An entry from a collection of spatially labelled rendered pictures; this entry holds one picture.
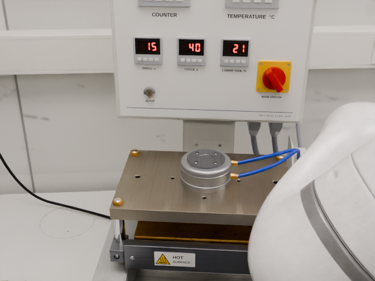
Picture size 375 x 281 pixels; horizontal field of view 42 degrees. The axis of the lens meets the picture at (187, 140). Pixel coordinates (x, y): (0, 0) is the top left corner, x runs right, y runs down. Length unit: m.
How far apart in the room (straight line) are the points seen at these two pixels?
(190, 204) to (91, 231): 0.59
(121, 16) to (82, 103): 0.54
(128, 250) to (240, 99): 0.32
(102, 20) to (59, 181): 0.48
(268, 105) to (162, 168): 0.21
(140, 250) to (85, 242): 0.52
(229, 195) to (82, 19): 0.68
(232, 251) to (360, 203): 0.40
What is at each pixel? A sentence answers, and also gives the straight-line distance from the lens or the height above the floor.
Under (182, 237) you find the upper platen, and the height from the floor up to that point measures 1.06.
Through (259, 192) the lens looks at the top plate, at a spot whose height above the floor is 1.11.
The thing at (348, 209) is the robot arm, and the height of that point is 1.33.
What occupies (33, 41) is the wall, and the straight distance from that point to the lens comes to 1.24.
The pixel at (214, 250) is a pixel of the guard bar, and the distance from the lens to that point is 0.73.
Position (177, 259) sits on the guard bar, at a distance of 0.74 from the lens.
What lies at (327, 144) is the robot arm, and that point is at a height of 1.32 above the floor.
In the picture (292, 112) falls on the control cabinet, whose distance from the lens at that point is 0.87.
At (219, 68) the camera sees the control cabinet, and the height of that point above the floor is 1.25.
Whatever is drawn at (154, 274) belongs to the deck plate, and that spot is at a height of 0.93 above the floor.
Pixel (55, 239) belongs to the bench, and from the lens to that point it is 1.27.
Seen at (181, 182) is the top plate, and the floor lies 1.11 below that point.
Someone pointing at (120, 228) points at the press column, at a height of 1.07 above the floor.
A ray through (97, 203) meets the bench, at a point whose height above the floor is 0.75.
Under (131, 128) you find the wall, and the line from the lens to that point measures 1.35.
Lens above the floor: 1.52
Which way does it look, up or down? 27 degrees down
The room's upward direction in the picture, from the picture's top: straight up
